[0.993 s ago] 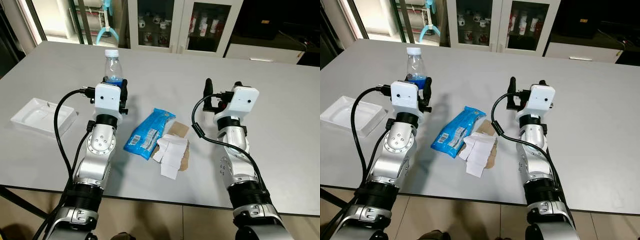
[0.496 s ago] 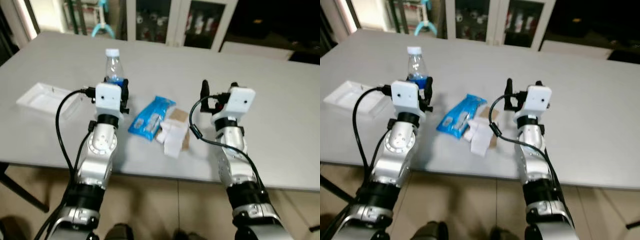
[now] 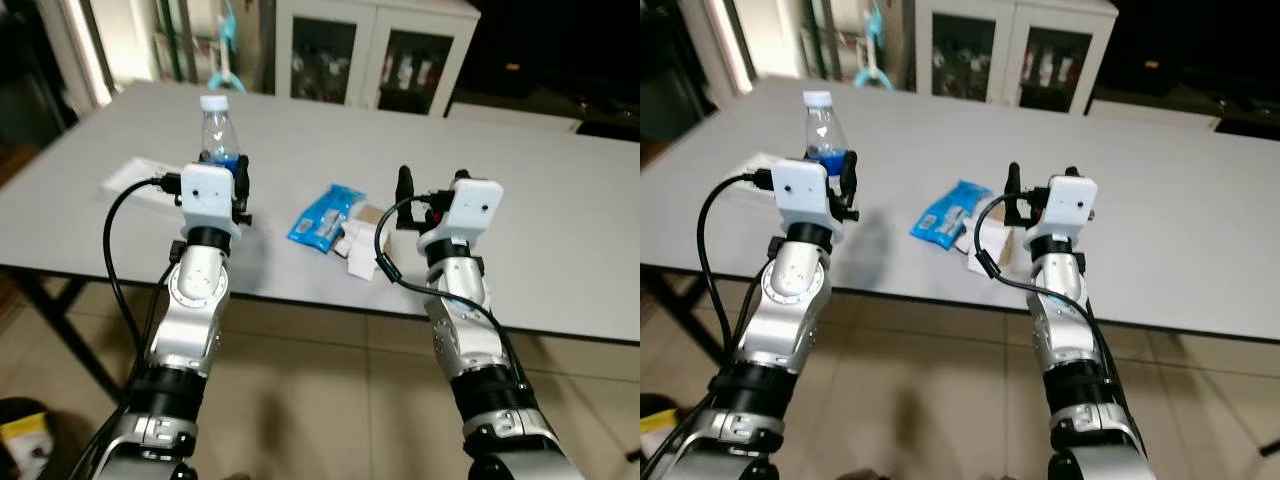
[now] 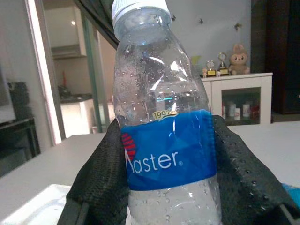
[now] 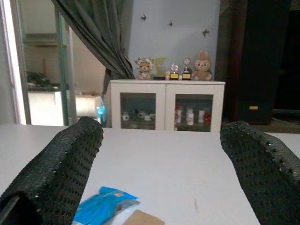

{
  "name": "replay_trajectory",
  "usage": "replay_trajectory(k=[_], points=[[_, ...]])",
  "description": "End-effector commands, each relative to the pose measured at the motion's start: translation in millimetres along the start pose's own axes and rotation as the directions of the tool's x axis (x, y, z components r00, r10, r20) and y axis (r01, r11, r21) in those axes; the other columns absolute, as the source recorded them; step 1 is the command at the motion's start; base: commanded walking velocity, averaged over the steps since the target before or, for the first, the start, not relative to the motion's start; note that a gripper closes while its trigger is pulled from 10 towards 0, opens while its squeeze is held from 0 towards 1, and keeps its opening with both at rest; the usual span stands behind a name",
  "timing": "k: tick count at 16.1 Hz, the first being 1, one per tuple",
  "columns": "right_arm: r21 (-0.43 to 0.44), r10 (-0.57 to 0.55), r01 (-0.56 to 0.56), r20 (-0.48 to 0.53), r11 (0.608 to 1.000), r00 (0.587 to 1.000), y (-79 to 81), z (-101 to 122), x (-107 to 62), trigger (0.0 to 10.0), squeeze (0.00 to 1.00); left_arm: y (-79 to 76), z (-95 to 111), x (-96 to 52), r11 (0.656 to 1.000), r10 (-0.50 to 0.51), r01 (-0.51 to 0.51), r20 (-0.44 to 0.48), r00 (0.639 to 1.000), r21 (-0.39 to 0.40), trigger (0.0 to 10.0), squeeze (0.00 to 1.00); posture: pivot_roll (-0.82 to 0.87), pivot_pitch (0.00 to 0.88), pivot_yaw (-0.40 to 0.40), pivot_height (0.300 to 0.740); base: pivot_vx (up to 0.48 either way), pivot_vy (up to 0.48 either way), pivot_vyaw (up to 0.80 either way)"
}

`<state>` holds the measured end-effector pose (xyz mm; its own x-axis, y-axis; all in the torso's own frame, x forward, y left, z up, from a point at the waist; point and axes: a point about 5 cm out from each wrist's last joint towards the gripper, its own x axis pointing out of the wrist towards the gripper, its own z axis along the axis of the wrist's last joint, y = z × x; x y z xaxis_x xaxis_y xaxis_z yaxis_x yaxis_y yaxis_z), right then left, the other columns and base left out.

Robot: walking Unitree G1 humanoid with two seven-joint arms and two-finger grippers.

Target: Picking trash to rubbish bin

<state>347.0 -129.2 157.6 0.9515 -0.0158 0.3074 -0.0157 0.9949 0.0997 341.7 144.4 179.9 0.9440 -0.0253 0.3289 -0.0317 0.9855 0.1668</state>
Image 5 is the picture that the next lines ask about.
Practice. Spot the beige monkey plush toy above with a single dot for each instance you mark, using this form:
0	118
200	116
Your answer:
202	66

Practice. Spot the red and white bottle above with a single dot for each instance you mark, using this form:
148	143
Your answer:
201	116
178	114
189	116
207	117

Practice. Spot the white ceramic cup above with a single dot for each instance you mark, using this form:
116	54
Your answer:
125	116
141	114
148	117

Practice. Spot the grey sliding door frame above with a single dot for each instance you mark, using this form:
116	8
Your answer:
17	70

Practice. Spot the grey-green curtain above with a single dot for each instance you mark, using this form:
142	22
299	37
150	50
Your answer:
100	35

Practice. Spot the yellow-green glass trophy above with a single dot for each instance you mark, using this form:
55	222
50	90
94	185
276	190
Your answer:
160	66

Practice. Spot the blue plastic packet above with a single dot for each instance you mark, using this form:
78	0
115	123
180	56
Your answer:
100	208

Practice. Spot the glass sliding door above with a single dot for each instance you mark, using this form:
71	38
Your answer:
68	77

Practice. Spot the brown bear plush toy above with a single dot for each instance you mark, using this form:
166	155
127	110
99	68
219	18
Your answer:
144	69

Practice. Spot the dark kitchen stove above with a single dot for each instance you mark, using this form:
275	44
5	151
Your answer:
39	80

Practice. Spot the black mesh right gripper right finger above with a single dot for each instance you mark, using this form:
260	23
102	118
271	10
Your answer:
264	168

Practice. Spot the dark wooden cabinet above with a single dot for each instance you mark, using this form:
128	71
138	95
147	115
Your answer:
257	58

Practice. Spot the brown cardboard card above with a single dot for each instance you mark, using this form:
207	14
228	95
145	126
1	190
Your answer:
143	219

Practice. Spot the small blue fan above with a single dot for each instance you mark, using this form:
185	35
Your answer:
102	112

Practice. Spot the white storage box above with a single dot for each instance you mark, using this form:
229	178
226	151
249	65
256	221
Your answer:
87	105

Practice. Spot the small pale figurine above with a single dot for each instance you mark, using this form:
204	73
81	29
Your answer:
167	75

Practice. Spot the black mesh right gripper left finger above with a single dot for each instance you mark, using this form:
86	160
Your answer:
54	168

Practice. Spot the glass globe trophy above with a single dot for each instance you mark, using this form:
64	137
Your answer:
174	72

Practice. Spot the dark bird wall decal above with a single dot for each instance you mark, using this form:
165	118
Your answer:
206	32

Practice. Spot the white glass-door cabinet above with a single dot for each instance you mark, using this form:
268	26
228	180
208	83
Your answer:
165	89

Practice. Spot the flower-shaped trophy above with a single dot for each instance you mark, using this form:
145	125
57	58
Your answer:
186	70

